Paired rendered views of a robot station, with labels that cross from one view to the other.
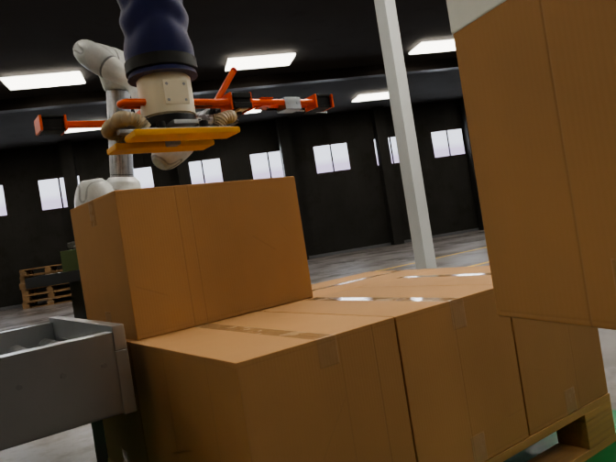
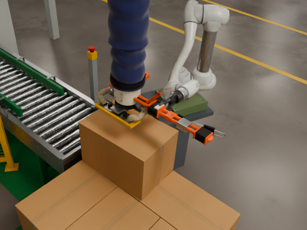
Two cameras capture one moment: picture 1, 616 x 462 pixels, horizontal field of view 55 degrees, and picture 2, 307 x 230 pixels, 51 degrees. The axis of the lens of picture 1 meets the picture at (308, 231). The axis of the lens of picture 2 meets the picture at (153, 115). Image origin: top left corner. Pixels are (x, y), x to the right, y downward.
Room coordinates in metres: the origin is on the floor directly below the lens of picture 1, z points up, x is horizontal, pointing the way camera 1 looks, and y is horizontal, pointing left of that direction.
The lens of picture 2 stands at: (1.51, -1.36, 2.44)
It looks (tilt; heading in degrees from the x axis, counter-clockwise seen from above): 38 degrees down; 72
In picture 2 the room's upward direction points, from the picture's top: 4 degrees clockwise
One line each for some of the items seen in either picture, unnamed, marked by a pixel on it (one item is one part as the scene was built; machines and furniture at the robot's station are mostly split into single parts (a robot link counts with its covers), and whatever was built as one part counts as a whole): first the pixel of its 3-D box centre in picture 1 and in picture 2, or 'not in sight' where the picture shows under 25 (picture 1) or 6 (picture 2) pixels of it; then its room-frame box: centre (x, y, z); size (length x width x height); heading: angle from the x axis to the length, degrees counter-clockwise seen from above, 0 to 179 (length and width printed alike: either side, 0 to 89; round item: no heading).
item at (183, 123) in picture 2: (288, 104); (184, 125); (2.14, 0.00, 1.22); 0.07 x 0.07 x 0.04; 35
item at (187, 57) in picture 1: (160, 68); (128, 77); (1.87, 0.38, 1.35); 0.23 x 0.23 x 0.04
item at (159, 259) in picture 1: (193, 254); (128, 146); (1.88, 0.37, 0.74); 0.60 x 0.40 x 0.40; 128
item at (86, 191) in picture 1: (96, 205); (178, 79); (2.41, 0.84, 1.00); 0.18 x 0.16 x 0.22; 164
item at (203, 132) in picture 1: (183, 129); (117, 111); (1.79, 0.33, 1.13); 0.34 x 0.10 x 0.05; 125
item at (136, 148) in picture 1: (161, 142); not in sight; (1.95, 0.44, 1.13); 0.34 x 0.10 x 0.05; 125
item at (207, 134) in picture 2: (318, 103); (203, 135); (2.21, -0.12, 1.23); 0.08 x 0.07 x 0.05; 125
